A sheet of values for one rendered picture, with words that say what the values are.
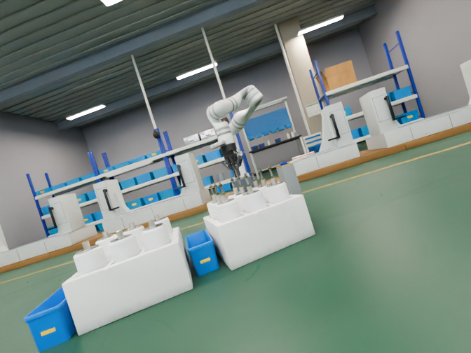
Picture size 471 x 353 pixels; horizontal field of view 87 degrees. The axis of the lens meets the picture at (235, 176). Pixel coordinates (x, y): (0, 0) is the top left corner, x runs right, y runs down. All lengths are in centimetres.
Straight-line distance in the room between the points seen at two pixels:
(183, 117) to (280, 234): 931
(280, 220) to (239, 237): 18
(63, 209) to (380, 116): 442
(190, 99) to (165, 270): 946
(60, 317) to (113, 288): 18
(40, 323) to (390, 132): 346
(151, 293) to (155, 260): 11
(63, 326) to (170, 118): 955
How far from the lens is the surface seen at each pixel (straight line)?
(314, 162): 326
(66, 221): 433
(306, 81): 778
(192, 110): 1012
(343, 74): 649
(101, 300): 104
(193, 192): 341
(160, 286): 100
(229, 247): 100
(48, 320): 110
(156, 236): 98
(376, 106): 362
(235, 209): 102
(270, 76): 1009
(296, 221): 109
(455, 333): 59
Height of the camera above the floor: 36
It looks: 1 degrees down
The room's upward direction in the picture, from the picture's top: 18 degrees counter-clockwise
